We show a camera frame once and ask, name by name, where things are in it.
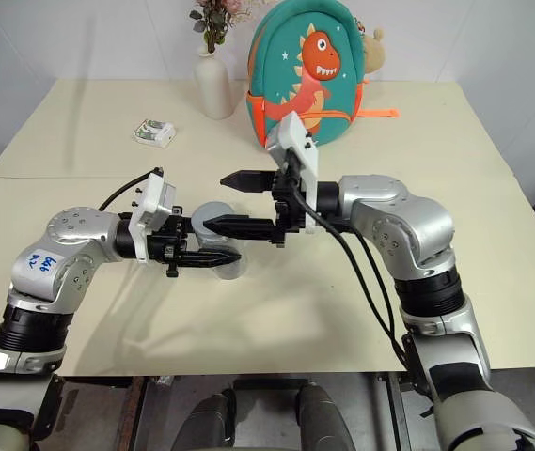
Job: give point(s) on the dried pink flower bunch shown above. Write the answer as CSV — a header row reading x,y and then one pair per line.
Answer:
x,y
213,21

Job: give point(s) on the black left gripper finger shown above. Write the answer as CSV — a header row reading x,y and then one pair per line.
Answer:
x,y
206,259

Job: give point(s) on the black metal table bar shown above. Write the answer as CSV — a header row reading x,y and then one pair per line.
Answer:
x,y
398,413

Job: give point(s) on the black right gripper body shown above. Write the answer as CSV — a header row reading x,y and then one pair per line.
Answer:
x,y
289,206

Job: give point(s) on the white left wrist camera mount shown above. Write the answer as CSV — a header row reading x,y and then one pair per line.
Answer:
x,y
152,202

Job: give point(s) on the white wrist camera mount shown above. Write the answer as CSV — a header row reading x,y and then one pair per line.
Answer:
x,y
293,131
152,202

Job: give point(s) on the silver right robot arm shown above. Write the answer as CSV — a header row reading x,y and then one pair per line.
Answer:
x,y
403,211

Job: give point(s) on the small white green box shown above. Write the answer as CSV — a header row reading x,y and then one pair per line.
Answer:
x,y
154,132

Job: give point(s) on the dark rounded shape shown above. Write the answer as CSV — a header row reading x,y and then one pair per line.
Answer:
x,y
210,423
321,418

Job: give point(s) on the teal dinosaur backpack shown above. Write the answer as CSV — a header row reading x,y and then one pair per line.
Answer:
x,y
309,61

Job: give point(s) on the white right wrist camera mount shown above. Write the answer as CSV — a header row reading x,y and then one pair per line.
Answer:
x,y
293,131

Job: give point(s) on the black crossbar under table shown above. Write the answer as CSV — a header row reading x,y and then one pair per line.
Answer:
x,y
272,384

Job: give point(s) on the grey jar lid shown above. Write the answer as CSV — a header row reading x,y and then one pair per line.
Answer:
x,y
215,209

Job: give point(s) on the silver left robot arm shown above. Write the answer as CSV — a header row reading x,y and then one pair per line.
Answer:
x,y
67,230

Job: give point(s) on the white ceramic vase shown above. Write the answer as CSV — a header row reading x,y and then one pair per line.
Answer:
x,y
214,89

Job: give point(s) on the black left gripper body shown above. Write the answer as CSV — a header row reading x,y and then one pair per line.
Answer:
x,y
173,242

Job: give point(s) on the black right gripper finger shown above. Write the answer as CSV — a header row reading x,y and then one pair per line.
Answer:
x,y
243,228
250,181

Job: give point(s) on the rusty metal table bar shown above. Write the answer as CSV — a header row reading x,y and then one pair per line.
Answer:
x,y
133,413

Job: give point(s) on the beige plush toy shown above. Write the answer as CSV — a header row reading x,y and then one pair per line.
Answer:
x,y
374,51

